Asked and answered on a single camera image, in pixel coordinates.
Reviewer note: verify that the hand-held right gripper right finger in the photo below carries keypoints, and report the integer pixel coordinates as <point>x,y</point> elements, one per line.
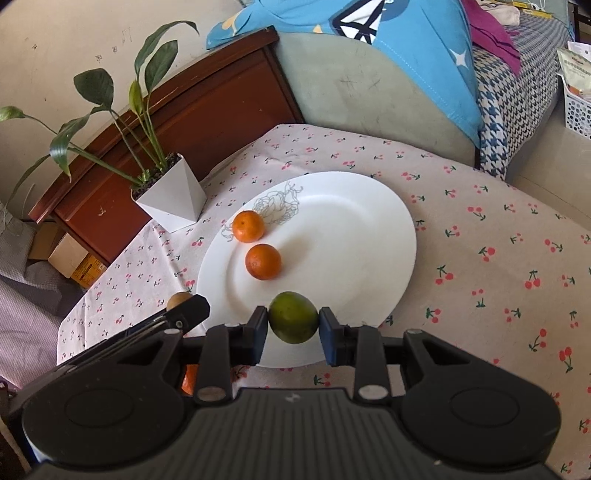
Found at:
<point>326,328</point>

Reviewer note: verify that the green houseplant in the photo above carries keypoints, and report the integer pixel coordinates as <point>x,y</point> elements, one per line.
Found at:
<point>152,60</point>

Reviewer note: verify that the grey sofa with blue cloth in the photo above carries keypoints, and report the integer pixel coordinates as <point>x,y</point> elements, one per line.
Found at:
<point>415,46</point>

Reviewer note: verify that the purple cloth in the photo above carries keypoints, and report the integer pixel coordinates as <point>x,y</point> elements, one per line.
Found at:
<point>489,32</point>

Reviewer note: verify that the brown cardboard box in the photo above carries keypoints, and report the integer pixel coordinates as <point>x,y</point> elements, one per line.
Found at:
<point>41,240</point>

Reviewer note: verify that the cardboard box with yellow label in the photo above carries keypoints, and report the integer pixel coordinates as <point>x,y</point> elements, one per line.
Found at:
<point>69,256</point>

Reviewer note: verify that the pale paper packet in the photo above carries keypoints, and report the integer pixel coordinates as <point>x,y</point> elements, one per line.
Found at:
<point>577,69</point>

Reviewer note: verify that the white perforated basket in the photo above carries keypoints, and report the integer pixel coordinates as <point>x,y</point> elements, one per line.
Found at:
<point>577,115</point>

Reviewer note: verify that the orange tangerine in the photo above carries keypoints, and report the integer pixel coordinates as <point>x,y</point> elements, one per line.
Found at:
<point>248,226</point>
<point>190,381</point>
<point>262,261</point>

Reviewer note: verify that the white faceted plant pot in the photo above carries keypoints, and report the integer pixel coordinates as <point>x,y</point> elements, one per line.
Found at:
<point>173,194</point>

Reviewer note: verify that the grey-green sofa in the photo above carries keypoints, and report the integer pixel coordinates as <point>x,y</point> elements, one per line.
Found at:
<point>369,92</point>

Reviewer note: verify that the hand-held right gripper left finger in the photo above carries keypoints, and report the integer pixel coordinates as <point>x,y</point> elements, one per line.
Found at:
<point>260,325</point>

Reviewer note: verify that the brown kiwi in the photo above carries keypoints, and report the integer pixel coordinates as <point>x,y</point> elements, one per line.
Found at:
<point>178,301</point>

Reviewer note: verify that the white plate with flower print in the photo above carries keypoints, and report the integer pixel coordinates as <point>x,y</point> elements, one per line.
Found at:
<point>332,240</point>

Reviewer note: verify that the brown wooden cabinet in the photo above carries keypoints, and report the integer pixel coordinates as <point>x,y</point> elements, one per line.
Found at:
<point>207,106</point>

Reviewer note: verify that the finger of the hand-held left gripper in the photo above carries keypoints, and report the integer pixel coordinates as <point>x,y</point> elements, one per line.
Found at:
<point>189,314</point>

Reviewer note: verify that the grey checked cloth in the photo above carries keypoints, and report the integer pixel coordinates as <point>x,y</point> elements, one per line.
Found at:
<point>27,323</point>

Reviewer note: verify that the cherry print tablecloth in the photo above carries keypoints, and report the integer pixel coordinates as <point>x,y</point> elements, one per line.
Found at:
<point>485,221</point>

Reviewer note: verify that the houndstooth blanket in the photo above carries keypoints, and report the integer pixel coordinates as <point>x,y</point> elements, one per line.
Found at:
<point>508,115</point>

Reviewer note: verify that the green lime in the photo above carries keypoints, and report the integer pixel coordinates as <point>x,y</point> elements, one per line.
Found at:
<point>293,318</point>

